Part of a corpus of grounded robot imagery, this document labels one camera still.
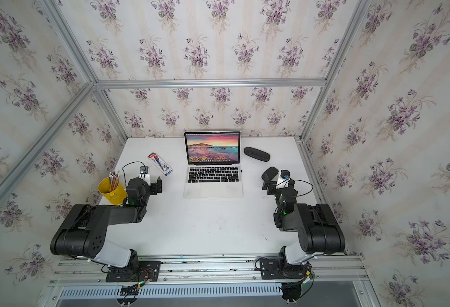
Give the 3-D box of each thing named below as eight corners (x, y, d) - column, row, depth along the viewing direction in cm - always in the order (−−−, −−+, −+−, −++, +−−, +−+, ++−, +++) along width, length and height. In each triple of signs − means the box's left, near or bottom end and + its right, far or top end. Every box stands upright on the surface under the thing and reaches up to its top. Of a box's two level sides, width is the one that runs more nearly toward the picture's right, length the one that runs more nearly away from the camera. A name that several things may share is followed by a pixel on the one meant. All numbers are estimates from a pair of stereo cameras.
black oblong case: (243, 153, 115) (243, 149, 112) (248, 147, 118) (248, 143, 116) (266, 164, 110) (267, 161, 107) (270, 157, 113) (271, 154, 110)
